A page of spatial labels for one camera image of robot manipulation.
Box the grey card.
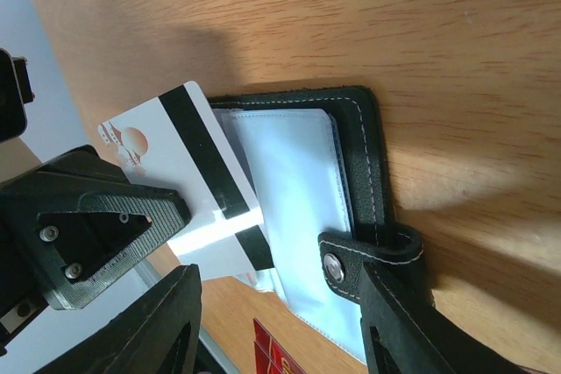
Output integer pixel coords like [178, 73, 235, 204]
[97, 81, 273, 280]

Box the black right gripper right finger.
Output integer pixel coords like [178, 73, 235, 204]
[359, 263, 524, 373]

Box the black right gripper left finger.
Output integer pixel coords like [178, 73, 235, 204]
[39, 265, 202, 373]

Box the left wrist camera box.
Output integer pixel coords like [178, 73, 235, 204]
[0, 48, 35, 143]

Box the black leather card holder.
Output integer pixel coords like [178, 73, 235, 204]
[210, 86, 430, 361]

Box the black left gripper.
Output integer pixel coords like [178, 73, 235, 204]
[1, 145, 188, 343]

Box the red card upper centre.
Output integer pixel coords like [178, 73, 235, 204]
[253, 319, 305, 374]

